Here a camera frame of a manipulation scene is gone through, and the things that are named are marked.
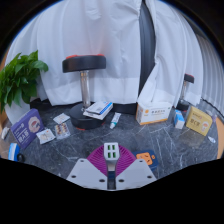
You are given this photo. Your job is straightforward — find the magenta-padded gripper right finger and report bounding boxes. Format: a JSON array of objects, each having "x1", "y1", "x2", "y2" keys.
[{"x1": 114, "y1": 145, "x2": 158, "y2": 192}]

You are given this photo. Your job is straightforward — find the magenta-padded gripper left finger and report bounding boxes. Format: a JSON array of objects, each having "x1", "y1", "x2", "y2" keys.
[{"x1": 65, "y1": 144, "x2": 109, "y2": 192}]

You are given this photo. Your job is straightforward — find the white charger block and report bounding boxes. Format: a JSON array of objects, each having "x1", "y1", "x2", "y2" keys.
[{"x1": 103, "y1": 142, "x2": 120, "y2": 181}]

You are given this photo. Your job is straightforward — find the blue power strip orange sockets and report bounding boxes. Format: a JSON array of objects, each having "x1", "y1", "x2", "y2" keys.
[{"x1": 133, "y1": 149, "x2": 160, "y2": 171}]

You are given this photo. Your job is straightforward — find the pill blister pack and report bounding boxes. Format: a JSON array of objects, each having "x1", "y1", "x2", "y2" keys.
[{"x1": 53, "y1": 122, "x2": 72, "y2": 140}]

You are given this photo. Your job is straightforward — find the printed white sachet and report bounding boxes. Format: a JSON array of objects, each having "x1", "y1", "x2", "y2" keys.
[{"x1": 35, "y1": 128, "x2": 56, "y2": 145}]

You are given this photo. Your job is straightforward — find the white ointment tube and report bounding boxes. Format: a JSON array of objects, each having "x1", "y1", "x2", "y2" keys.
[{"x1": 109, "y1": 112, "x2": 122, "y2": 130}]

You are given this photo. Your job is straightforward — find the white orange medicine box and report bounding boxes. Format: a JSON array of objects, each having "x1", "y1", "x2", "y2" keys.
[{"x1": 135, "y1": 101, "x2": 174, "y2": 126}]

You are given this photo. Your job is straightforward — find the flat white blue box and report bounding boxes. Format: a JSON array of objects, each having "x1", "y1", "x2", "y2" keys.
[{"x1": 82, "y1": 101, "x2": 114, "y2": 121}]

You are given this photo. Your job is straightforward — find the small blue white box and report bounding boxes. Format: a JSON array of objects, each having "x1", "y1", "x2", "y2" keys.
[{"x1": 173, "y1": 109, "x2": 186, "y2": 130}]

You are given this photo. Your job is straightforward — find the small blue white device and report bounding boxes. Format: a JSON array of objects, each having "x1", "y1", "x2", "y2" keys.
[{"x1": 8, "y1": 142, "x2": 25, "y2": 163}]

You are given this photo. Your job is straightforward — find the purple box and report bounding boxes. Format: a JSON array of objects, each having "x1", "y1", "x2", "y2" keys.
[{"x1": 9, "y1": 108, "x2": 45, "y2": 150}]

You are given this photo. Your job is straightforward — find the yellow tea box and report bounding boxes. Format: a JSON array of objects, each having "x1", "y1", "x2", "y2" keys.
[{"x1": 185, "y1": 105, "x2": 214, "y2": 137}]

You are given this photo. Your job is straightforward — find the small white blue tube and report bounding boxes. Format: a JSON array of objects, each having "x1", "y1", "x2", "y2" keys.
[{"x1": 206, "y1": 134, "x2": 217, "y2": 145}]

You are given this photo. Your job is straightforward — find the small black dumbbell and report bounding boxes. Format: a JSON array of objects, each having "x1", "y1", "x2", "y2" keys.
[{"x1": 175, "y1": 73, "x2": 196, "y2": 113}]

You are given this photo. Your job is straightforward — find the large black dumbbell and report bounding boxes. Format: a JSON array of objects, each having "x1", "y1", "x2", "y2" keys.
[{"x1": 61, "y1": 54, "x2": 114, "y2": 131}]

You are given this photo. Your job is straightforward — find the green potted plant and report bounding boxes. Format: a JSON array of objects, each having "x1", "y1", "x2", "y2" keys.
[{"x1": 0, "y1": 49, "x2": 50, "y2": 126}]

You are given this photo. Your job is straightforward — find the white vertical blinds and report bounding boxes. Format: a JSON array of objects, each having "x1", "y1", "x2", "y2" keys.
[{"x1": 195, "y1": 31, "x2": 224, "y2": 116}]

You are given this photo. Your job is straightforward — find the white curtain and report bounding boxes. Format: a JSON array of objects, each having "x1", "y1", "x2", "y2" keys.
[
  {"x1": 137, "y1": 0, "x2": 205, "y2": 108},
  {"x1": 5, "y1": 0, "x2": 145, "y2": 107}
]

